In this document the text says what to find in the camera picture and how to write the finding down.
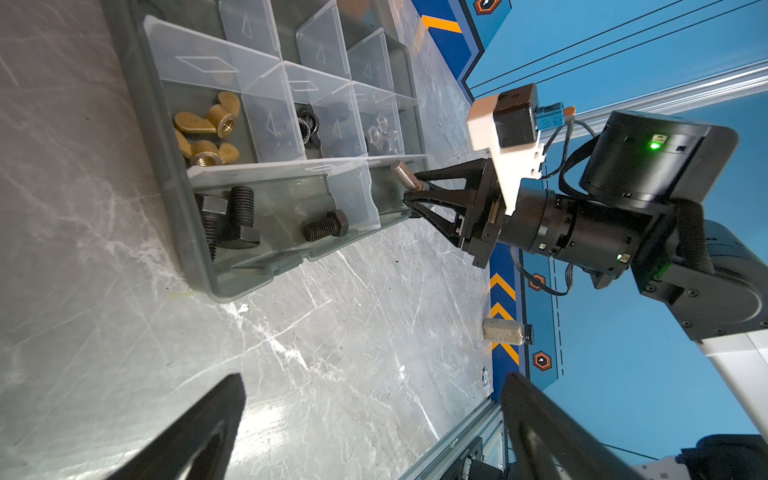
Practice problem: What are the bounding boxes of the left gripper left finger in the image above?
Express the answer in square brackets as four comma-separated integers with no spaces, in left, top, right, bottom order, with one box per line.
[110,373,246,479]

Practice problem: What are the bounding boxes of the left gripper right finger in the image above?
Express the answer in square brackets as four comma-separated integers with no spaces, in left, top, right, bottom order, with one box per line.
[500,373,636,479]

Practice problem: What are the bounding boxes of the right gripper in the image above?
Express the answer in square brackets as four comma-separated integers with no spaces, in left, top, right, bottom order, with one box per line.
[404,158,651,288]

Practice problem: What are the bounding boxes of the black hex bolt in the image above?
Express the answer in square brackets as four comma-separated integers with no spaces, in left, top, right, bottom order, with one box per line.
[221,185,261,250]
[195,194,228,261]
[302,210,349,242]

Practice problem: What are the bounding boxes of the black wing nut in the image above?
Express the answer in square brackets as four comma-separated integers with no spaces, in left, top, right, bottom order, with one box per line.
[296,104,321,150]

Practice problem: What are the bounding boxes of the brass wing nut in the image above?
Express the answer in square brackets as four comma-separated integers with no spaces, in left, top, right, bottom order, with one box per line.
[173,91,241,139]
[175,129,240,167]

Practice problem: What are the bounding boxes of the silver hex bolt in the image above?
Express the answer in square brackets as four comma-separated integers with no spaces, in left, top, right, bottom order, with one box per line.
[391,161,427,192]

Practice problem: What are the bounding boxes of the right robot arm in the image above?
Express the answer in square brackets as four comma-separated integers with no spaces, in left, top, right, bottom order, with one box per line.
[404,110,767,432]

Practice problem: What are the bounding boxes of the grey plastic organizer box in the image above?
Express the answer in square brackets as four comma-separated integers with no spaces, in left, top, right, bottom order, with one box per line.
[102,1,427,303]

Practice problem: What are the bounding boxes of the aluminium rail frame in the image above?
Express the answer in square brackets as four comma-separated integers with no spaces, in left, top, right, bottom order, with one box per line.
[400,399,510,479]

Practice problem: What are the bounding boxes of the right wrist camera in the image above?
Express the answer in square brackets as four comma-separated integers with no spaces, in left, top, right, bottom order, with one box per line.
[467,84,575,216]

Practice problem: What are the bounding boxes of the right aluminium corner post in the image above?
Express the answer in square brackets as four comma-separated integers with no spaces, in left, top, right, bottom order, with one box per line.
[575,59,767,132]

